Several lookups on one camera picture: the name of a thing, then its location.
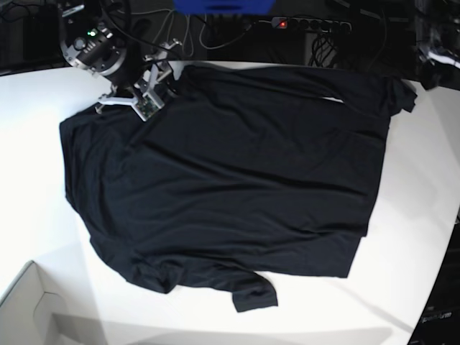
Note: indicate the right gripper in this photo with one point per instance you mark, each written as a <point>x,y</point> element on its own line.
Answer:
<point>130,71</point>

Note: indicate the black t-shirt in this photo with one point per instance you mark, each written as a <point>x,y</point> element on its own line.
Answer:
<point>244,172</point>

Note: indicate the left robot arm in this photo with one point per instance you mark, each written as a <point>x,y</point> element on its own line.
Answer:
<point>437,43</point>

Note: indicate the blue box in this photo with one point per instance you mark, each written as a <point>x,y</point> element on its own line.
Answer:
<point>223,6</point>

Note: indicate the white cardboard box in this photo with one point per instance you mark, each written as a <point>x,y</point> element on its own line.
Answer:
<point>32,315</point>

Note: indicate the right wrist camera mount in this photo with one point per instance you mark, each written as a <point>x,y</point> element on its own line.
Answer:
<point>141,97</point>

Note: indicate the white power strip red switch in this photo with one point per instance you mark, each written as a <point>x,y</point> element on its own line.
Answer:
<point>310,24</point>

